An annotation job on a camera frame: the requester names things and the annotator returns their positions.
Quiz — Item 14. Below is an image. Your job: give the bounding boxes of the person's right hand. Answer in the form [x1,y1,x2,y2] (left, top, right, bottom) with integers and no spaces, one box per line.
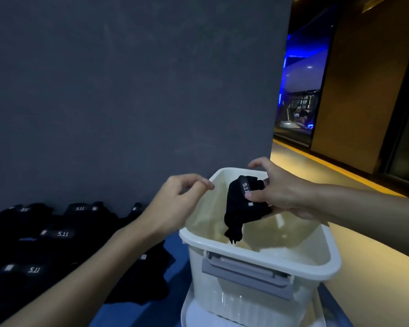
[247,157,324,222]

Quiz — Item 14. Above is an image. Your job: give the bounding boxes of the person's left hand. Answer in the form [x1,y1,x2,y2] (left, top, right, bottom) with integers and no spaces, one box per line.
[135,173,216,240]

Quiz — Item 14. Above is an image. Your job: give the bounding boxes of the white storage box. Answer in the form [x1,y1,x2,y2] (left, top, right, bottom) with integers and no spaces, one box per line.
[179,167,343,326]

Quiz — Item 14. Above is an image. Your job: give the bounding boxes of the person's right forearm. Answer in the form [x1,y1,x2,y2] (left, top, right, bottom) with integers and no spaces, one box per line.
[313,182,409,264]

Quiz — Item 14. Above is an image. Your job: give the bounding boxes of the person's left forearm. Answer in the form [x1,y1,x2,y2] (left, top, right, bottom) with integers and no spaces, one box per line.
[0,221,166,327]

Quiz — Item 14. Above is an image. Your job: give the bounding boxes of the dark gym machine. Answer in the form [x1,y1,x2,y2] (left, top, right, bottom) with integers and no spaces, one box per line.
[279,93,319,133]

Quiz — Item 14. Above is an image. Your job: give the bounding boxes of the white plastic lid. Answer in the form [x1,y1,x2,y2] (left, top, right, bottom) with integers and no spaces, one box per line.
[180,282,329,327]

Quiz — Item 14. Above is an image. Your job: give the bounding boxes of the blue padded bench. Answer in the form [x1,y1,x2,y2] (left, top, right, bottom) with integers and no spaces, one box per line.
[0,231,354,327]

